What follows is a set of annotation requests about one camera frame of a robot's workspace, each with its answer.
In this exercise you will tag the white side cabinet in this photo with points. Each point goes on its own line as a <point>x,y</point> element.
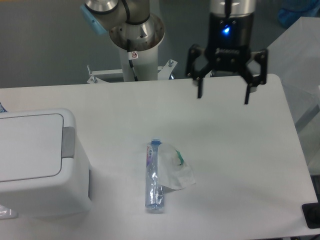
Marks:
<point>295,58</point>

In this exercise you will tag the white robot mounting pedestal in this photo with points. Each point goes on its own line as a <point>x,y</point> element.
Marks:
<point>138,46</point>

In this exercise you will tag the white crumpled plastic bag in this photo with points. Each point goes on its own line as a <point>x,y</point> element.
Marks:
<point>173,171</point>

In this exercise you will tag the white push-lid trash can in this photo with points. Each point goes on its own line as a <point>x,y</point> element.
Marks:
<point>44,169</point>

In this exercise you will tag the black device at table edge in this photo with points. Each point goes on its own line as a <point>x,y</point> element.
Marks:
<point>311,212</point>

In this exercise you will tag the crumpled clear plastic wrapper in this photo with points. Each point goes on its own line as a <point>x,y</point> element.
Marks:
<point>6,213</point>

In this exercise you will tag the blue patterned packet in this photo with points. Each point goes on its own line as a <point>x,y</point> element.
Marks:
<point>2,109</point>

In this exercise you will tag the blue plastic bag background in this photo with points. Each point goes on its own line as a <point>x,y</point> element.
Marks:
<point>291,10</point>

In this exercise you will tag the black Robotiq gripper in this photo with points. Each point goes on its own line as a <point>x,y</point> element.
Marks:
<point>228,50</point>

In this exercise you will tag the clear plastic water bottle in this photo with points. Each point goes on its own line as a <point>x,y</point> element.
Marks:
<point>154,193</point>

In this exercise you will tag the silver blue-capped robot arm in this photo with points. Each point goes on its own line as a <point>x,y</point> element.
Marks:
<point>103,15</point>

